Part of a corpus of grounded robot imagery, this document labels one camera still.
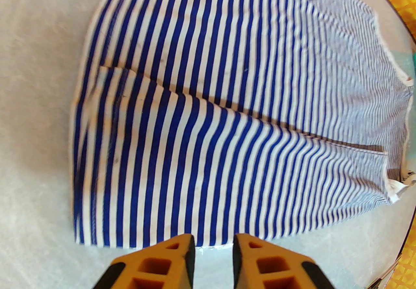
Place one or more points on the blue white striped shirt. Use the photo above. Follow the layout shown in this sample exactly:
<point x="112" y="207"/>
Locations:
<point x="195" y="119"/>

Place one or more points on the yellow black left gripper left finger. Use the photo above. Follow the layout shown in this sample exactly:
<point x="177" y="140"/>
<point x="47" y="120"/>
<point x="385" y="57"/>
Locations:
<point x="156" y="268"/>

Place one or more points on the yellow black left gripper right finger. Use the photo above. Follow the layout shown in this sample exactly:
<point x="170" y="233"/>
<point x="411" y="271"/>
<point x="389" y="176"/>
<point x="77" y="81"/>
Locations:
<point x="273" y="268"/>

